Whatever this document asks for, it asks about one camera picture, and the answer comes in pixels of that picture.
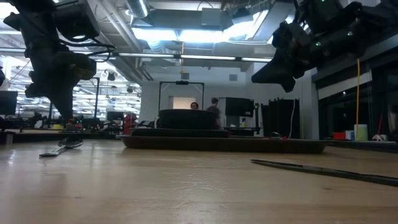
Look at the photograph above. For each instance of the red box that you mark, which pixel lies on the red box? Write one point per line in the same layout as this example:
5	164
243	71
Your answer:
339	136

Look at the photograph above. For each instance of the metal knife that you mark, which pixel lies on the metal knife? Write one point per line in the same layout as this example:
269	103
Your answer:
311	169

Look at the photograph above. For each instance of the black curtain panels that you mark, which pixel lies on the black curtain panels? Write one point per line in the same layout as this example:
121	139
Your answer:
280	118

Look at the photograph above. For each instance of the black wall monitor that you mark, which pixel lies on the black wall monitor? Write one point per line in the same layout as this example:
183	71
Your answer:
239	107

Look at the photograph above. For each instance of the brown plastic tray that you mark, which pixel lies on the brown plastic tray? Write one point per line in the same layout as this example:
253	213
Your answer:
248	146

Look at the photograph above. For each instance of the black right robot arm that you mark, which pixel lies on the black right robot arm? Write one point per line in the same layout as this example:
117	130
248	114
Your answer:
373	18

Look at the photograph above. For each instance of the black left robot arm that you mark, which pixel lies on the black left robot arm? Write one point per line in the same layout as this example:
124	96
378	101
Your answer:
37	18

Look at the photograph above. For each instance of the metal spoon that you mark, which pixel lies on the metal spoon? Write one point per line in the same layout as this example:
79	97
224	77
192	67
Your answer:
70	143

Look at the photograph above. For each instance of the blue and white box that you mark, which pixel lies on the blue and white box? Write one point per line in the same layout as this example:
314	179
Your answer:
349	135

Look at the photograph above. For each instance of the black desk monitor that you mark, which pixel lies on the black desk monitor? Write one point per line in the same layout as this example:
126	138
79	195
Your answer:
7	102

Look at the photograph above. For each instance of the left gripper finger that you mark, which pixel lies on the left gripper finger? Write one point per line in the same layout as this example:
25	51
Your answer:
68	107
58	104

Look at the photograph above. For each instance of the pale green container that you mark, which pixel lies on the pale green container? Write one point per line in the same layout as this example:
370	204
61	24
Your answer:
362	133

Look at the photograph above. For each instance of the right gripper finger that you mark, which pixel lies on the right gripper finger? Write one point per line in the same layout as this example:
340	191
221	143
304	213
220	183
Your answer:
290	84
270	74

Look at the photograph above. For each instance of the ceiling light strip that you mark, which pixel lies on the ceiling light strip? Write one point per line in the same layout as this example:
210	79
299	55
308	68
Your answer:
211	57

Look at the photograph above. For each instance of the person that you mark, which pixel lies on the person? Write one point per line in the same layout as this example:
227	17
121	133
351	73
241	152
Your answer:
194	105
214	109

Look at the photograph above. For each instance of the black bowl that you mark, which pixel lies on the black bowl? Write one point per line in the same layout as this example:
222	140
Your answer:
186	119

